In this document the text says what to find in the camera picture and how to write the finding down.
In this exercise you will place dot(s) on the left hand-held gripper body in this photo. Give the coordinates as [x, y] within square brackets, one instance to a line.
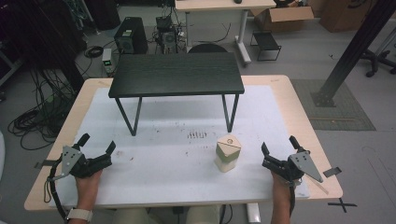
[84, 165]

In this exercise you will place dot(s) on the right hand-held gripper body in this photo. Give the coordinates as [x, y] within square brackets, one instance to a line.
[292, 166]

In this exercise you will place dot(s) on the small wooden block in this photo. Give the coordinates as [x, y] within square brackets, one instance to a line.
[228, 153]

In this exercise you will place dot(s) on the person's left hand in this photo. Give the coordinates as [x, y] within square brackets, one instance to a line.
[87, 186]

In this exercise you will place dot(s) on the person's right hand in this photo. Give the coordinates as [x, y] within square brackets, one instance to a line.
[280, 188]

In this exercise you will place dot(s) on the light wooden table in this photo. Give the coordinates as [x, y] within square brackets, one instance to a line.
[306, 124]

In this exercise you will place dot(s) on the black tape strip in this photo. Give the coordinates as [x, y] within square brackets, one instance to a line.
[332, 171]

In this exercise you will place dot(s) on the white wrist watch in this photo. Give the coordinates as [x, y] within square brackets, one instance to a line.
[79, 214]

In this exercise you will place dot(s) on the grey floor mat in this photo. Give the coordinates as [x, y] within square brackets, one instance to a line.
[337, 107]

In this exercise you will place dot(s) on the white table leg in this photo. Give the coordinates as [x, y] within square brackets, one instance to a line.
[253, 213]

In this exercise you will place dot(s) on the black tape cross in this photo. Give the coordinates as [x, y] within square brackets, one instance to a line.
[342, 204]

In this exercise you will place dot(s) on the white table mat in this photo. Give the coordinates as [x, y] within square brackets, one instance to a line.
[174, 161]

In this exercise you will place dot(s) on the person's left leg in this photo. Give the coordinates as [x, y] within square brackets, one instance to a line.
[132, 216]

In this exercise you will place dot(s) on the person's leg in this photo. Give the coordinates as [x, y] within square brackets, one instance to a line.
[202, 215]
[132, 216]

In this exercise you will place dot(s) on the white power supply unit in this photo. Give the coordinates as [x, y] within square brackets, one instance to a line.
[107, 61]

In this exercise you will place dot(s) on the person's right leg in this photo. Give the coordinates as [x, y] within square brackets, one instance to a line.
[202, 215]

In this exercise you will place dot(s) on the small black wooden shelf table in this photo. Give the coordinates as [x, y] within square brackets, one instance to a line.
[176, 74]

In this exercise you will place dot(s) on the small black metal stand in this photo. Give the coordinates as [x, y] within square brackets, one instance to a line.
[266, 45]

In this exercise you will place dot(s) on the black computer tower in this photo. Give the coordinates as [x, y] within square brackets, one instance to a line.
[130, 35]

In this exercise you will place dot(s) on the black curtain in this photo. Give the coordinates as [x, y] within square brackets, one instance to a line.
[37, 34]

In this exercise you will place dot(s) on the black round chair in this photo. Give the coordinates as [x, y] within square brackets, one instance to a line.
[207, 48]

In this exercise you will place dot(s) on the black office chair base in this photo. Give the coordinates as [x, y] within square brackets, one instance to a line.
[378, 60]

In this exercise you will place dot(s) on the open cardboard box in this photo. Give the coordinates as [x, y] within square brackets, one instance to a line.
[283, 15]

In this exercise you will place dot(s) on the large closed cardboard box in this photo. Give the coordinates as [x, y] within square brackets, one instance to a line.
[345, 14]

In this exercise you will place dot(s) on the white desk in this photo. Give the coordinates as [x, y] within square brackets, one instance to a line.
[224, 12]

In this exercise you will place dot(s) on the black metal post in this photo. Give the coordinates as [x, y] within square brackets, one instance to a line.
[353, 51]

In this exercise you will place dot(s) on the open frame computer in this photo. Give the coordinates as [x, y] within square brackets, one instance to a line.
[167, 35]

